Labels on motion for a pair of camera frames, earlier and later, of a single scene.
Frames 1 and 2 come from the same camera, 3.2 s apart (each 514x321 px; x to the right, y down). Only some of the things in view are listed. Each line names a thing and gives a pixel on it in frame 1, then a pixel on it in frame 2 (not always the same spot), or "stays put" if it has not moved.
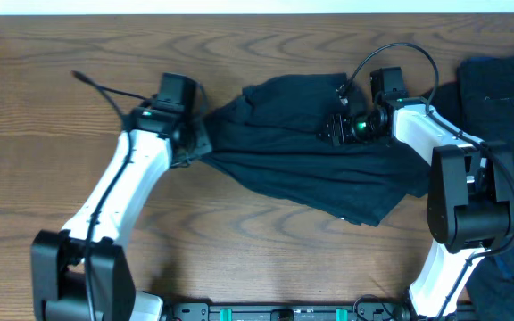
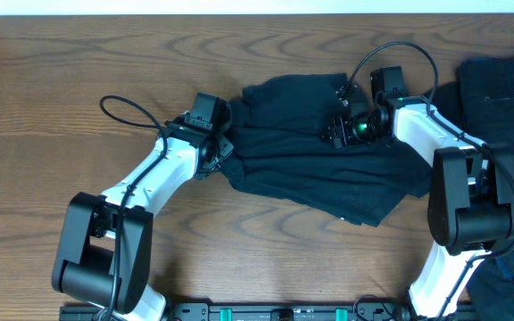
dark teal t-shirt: [265, 141] stays put
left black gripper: [199, 140] to [223, 149]
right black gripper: [336, 129] stays put
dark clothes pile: [501, 99] stays put
